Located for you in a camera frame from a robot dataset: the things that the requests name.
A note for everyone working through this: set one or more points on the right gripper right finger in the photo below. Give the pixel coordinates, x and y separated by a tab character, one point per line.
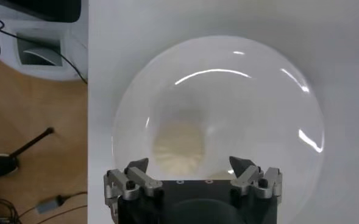
249	179

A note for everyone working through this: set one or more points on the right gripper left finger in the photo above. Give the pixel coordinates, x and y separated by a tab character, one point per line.
136	181

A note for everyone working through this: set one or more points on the white round plate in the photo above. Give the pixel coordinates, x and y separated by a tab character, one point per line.
228	106

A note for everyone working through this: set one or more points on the grey floor power adapter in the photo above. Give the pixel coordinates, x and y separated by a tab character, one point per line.
48	205

